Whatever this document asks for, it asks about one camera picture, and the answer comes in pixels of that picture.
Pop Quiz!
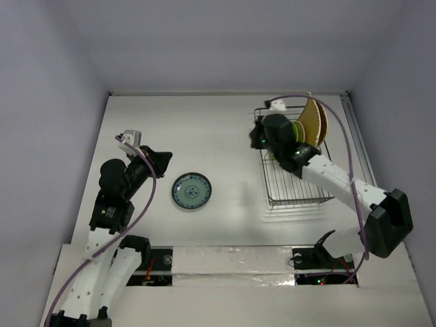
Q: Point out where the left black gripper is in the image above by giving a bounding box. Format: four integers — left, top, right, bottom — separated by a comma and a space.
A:
123, 145, 172, 200

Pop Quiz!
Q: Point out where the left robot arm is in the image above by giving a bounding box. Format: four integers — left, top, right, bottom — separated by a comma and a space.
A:
44, 142, 173, 326

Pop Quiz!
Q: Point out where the blue patterned plate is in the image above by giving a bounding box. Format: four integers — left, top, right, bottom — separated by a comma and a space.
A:
171, 172, 212, 211

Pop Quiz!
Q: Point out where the oval bamboo tray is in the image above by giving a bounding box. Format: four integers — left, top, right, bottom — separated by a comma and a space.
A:
316, 102, 328, 146

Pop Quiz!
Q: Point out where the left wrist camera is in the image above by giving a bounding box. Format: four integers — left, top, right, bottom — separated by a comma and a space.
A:
116, 129, 142, 151

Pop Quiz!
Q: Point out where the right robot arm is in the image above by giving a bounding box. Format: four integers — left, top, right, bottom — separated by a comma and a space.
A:
249, 113, 413, 267

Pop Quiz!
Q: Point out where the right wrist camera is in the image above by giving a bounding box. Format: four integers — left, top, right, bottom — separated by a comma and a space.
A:
264, 99, 287, 112

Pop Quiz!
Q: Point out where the wire dish rack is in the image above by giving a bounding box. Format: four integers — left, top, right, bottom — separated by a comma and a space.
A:
254, 106, 334, 209

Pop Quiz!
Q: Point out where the green plate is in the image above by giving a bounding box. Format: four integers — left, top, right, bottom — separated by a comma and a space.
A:
292, 121, 306, 142

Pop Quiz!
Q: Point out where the square bamboo tray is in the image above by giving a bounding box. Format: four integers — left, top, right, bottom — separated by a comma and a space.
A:
297, 93, 320, 148

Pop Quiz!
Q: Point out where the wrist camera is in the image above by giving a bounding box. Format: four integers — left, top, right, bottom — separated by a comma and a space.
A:
116, 129, 142, 151
264, 99, 287, 112

